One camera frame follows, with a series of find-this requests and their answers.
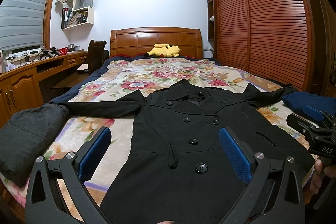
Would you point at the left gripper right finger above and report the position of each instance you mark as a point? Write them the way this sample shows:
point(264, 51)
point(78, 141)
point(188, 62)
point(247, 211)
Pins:
point(272, 191)

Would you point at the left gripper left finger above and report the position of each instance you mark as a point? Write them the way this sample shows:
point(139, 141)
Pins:
point(45, 203)

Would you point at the black double-breasted coat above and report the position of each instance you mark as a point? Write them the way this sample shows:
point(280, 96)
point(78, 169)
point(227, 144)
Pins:
point(177, 170)

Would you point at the person's right hand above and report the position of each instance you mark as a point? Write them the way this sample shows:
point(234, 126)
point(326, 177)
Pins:
point(316, 181)

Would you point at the folded navy blue garment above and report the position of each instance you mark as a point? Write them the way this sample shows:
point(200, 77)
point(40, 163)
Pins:
point(310, 105)

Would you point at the folded black padded jacket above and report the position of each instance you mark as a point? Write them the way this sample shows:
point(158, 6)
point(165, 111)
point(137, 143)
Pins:
point(26, 136)

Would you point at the wooden desk with cabinets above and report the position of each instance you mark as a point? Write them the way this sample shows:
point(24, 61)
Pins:
point(20, 88)

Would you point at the floral blanket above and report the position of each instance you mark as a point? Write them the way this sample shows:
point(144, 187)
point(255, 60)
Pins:
point(80, 129)

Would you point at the red-brown louvered wardrobe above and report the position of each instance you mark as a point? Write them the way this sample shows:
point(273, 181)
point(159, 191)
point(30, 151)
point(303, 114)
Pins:
point(289, 41)

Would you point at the red basket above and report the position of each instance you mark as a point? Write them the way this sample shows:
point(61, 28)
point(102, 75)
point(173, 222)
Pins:
point(63, 51)

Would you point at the dark wooden chair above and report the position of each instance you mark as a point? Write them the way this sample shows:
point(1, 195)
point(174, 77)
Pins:
point(95, 58)

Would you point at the wooden headboard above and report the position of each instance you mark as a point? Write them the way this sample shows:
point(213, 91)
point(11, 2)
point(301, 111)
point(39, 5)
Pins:
point(134, 41)

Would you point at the yellow Pikachu plush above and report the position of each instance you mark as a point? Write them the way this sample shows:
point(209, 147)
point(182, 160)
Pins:
point(163, 50)

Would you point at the grey window blind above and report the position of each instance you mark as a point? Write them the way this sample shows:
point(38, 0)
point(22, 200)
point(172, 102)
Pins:
point(22, 24)

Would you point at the white wall shelf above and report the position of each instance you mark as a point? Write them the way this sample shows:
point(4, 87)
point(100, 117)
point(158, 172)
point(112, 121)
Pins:
point(77, 13)

